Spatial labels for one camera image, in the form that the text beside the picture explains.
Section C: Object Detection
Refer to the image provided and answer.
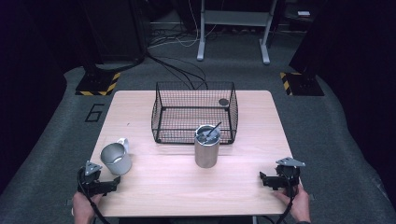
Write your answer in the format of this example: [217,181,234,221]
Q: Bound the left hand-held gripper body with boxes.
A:
[77,160,104,197]

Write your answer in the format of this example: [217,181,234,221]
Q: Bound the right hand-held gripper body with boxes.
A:
[275,157,306,189]

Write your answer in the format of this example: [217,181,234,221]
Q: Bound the grey mug with white handle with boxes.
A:
[99,137,133,176]

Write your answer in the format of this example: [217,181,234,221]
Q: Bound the steel tumbler with lid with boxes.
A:
[193,124,221,169]

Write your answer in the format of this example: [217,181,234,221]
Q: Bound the black wire basket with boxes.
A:
[150,81,239,145]

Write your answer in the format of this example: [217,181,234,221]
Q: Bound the person's left hand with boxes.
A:
[72,189,105,224]

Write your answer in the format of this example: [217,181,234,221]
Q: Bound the person's right hand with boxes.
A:
[274,185,312,223]

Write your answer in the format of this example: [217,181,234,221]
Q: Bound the black yellow striped stand base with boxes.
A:
[75,72,121,97]
[279,72,325,97]

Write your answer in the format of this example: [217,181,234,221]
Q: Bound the black cabinet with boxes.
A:
[78,0,148,64]

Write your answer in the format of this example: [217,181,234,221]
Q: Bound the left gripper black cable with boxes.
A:
[77,169,110,224]

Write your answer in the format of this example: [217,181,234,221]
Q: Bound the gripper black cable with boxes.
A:
[77,169,110,224]
[275,176,297,224]

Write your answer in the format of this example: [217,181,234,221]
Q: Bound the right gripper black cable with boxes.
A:
[275,176,297,224]

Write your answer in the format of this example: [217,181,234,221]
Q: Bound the black floor cables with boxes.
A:
[144,50,209,91]

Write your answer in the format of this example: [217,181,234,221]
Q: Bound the white floor cable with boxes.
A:
[148,0,219,49]

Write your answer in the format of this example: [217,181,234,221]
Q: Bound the white metal desk frame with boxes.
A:
[196,0,278,65]

